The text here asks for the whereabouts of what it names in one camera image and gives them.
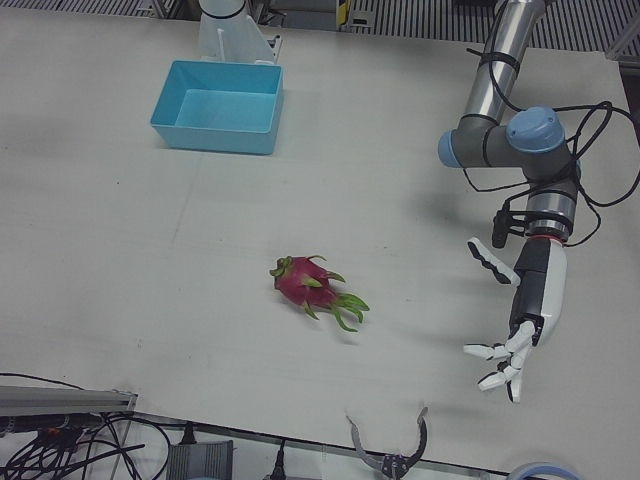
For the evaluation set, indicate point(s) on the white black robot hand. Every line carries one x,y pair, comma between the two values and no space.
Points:
542,295

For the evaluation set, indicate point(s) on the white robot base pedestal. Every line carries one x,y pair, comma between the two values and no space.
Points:
235,40

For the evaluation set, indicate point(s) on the pink dragon fruit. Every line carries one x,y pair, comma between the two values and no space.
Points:
302,285

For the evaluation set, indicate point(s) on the black power plug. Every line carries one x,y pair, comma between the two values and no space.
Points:
188,435
280,457

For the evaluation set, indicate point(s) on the light blue plastic bin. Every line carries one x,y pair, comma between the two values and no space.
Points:
220,142

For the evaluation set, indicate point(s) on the aluminium extrusion rail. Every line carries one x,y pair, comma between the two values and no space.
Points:
60,400

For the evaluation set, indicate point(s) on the yellow black striped marker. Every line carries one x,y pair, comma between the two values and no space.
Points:
342,10

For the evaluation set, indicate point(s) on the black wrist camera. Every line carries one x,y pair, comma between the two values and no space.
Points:
499,230

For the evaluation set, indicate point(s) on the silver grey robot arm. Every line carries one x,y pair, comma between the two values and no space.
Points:
492,75

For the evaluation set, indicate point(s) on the grey power supply box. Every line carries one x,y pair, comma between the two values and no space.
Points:
200,460

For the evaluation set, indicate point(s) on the aluminium frame corner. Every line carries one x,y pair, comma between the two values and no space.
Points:
625,45

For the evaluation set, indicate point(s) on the grey claw gripper tool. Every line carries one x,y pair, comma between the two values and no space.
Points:
395,465

